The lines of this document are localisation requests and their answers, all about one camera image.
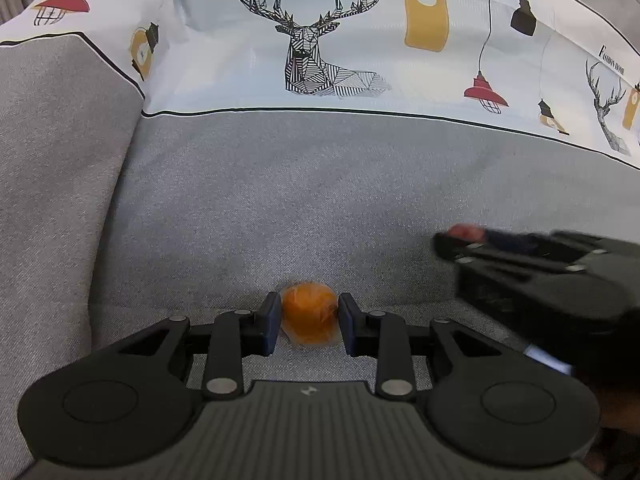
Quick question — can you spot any red plastic-wrapped fruit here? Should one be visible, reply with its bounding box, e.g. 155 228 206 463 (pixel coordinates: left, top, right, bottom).
447 224 487 245

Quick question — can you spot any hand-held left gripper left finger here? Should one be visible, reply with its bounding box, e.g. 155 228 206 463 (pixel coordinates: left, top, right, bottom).
89 291 282 402

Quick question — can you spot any grey deer-print bed sheet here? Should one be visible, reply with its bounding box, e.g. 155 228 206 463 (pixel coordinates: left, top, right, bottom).
0 0 640 480

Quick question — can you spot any plastic-wrapped orange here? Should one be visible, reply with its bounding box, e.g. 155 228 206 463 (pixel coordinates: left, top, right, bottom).
280 282 339 346

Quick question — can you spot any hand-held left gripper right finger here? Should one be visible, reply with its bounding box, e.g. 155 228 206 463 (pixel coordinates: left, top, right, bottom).
338 292 537 401

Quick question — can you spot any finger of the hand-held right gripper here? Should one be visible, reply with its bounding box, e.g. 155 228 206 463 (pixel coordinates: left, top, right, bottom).
433 232 533 277
481 229 588 267

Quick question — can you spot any grey deer-print pillow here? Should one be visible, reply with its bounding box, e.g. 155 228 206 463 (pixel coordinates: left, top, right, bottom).
0 0 181 480

